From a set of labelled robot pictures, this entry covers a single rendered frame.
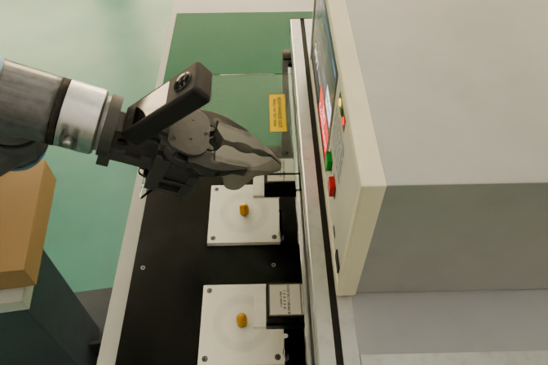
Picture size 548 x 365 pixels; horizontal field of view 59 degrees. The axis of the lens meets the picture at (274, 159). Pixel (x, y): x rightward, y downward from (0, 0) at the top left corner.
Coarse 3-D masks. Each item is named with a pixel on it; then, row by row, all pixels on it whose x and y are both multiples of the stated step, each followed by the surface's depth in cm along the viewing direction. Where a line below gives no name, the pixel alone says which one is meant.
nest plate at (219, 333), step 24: (216, 288) 91; (240, 288) 91; (264, 288) 91; (216, 312) 88; (240, 312) 88; (216, 336) 85; (240, 336) 85; (264, 336) 85; (216, 360) 83; (240, 360) 83; (264, 360) 83
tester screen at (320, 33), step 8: (320, 0) 67; (320, 8) 67; (320, 16) 67; (320, 24) 67; (320, 32) 67; (328, 32) 59; (320, 40) 67; (328, 40) 60; (320, 48) 68; (328, 48) 60; (320, 56) 68; (328, 56) 60; (320, 64) 68; (328, 64) 60; (320, 72) 68; (328, 72) 60; (320, 80) 68; (328, 80) 60; (328, 88) 60; (320, 128) 69; (328, 128) 61
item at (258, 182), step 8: (256, 176) 97; (264, 176) 92; (272, 176) 92; (280, 176) 92; (288, 176) 92; (256, 184) 95; (264, 184) 91; (272, 184) 91; (280, 184) 91; (288, 184) 91; (256, 192) 94; (264, 192) 92; (272, 192) 92; (280, 192) 92; (288, 192) 92
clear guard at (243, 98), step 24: (216, 96) 85; (240, 96) 85; (264, 96) 85; (288, 96) 85; (240, 120) 81; (264, 120) 81; (288, 120) 81; (264, 144) 77; (288, 144) 77; (288, 168) 74; (144, 192) 77
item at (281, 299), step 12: (276, 288) 81; (288, 288) 81; (300, 288) 81; (264, 300) 84; (276, 300) 80; (288, 300) 80; (300, 300) 80; (264, 312) 83; (276, 312) 79; (288, 312) 79; (300, 312) 79; (264, 324) 82; (276, 324) 80; (288, 324) 80; (300, 324) 80
